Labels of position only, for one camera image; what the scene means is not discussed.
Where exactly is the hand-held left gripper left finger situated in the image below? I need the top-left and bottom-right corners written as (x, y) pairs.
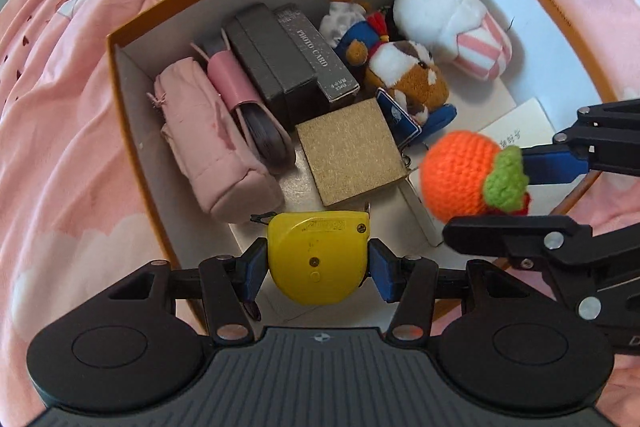
top-left (106, 237), bottom-right (269, 348)

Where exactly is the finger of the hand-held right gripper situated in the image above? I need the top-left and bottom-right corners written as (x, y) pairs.
top-left (520, 97), bottom-right (640, 186)
top-left (442, 215), bottom-right (640, 322)

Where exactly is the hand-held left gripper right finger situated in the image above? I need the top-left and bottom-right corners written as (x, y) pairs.
top-left (368, 238), bottom-right (544, 349)

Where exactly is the white rectangular box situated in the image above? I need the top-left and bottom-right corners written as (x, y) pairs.
top-left (400, 97), bottom-right (559, 249)

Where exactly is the yellow tape measure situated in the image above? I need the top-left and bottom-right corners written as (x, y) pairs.
top-left (251, 209), bottom-right (372, 307)

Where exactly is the orange crochet fruit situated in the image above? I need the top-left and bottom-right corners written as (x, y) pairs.
top-left (419, 131), bottom-right (531, 224)

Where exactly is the pink fabric pouch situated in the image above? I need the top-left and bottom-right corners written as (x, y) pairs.
top-left (147, 57), bottom-right (286, 224)

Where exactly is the square cork coaster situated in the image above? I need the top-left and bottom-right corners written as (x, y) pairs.
top-left (294, 98), bottom-right (412, 208)

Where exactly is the blue tag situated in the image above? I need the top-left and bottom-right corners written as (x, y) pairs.
top-left (375, 87), bottom-right (422, 142)

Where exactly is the orange cardboard box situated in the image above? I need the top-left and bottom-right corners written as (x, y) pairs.
top-left (106, 0), bottom-right (622, 344)

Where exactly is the brown and white hamster plush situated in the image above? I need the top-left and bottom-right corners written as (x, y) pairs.
top-left (364, 39), bottom-right (452, 124)

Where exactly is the white plush with pink stripes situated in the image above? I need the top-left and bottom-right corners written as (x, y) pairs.
top-left (392, 0), bottom-right (514, 82)

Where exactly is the dark grey box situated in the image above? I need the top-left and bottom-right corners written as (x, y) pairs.
top-left (221, 3), bottom-right (321, 130)

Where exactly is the grey photo card box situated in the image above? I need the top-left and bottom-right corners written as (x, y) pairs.
top-left (272, 3), bottom-right (360, 104)

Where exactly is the blue bear keychain plush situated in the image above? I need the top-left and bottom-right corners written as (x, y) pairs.
top-left (334, 9), bottom-right (396, 68)

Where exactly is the small white bear plush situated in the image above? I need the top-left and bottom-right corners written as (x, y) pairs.
top-left (319, 0), bottom-right (374, 44)

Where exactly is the pink printed blanket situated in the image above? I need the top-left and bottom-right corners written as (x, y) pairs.
top-left (0, 0), bottom-right (640, 427)

